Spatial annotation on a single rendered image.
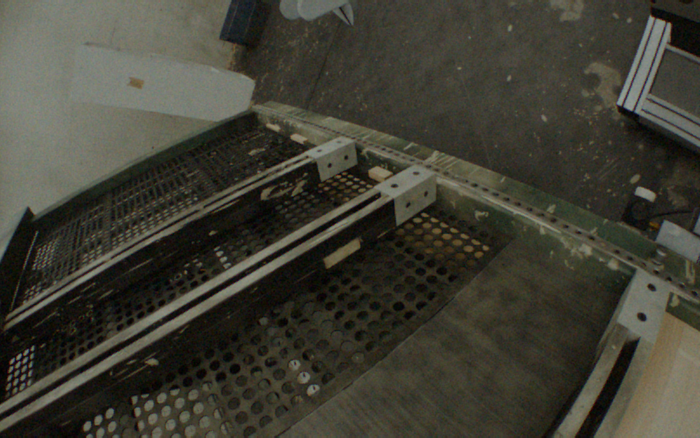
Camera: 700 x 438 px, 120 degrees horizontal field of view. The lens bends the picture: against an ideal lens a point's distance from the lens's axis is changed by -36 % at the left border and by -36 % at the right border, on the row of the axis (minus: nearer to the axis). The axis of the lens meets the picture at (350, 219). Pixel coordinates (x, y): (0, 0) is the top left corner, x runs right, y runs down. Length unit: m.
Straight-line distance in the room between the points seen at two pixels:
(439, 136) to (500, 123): 0.36
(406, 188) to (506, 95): 1.16
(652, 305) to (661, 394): 0.12
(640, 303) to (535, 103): 1.26
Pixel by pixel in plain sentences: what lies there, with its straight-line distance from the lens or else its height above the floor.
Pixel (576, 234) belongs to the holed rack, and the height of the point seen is 0.89.
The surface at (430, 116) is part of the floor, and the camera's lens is 1.89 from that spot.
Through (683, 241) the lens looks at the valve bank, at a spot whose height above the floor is 0.74.
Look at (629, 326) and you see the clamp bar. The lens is 0.48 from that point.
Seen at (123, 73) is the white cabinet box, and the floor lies 1.52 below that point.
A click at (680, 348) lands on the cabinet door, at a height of 0.94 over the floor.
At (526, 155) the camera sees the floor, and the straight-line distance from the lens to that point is 1.59.
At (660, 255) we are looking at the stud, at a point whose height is 0.88.
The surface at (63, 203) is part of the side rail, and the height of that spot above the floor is 1.69.
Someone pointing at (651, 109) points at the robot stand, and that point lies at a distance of 1.33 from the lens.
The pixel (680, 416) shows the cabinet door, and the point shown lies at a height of 1.02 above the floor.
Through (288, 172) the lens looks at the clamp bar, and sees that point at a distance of 0.79.
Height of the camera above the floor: 1.49
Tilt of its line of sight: 42 degrees down
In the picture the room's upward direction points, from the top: 88 degrees counter-clockwise
